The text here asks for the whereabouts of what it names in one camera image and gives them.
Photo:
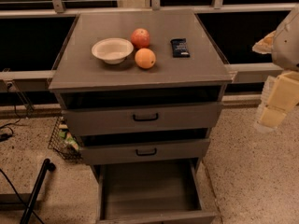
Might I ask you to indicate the grey middle drawer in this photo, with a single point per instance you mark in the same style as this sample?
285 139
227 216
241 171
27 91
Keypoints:
138 152

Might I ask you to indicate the dark blue snack bar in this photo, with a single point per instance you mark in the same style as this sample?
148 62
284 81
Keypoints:
179 48

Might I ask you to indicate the grey open bottom drawer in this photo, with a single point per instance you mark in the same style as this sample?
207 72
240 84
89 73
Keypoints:
155 192

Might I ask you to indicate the grey drawer cabinet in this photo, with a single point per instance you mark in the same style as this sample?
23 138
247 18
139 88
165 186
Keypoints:
83 82

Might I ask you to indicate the red apple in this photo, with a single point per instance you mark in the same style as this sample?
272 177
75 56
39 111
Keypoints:
140 38

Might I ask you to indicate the black wire basket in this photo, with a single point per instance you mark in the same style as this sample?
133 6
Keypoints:
63 143

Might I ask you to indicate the black stand pole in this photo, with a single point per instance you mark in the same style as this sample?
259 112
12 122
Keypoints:
47 166

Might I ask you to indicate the grey top drawer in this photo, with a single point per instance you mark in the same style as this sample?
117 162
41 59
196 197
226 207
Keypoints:
139 119

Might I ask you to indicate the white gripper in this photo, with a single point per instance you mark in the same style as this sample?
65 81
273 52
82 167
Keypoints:
288 48

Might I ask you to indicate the white bowl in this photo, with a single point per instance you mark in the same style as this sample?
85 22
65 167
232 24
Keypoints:
112 50

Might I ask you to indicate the orange fruit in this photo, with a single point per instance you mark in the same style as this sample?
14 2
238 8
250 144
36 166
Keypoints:
145 58

